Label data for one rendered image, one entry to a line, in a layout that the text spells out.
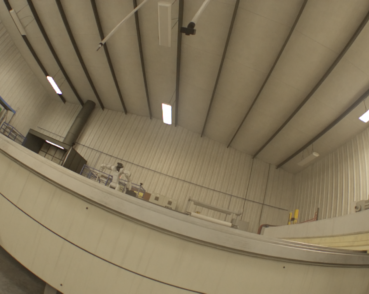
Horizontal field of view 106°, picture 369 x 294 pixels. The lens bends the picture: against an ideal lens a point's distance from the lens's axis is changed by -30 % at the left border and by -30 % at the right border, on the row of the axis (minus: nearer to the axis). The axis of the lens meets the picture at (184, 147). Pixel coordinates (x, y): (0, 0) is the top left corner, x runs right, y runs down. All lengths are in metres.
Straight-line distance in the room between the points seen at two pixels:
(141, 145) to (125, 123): 1.71
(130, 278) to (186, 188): 8.84
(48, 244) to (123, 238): 0.41
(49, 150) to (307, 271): 11.51
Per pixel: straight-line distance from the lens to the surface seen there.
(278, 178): 11.21
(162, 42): 5.18
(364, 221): 1.77
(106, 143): 10.97
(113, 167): 3.92
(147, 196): 9.57
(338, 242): 1.94
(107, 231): 0.95
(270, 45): 5.95
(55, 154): 11.28
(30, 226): 1.17
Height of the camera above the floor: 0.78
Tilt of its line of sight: 24 degrees up
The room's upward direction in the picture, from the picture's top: 19 degrees clockwise
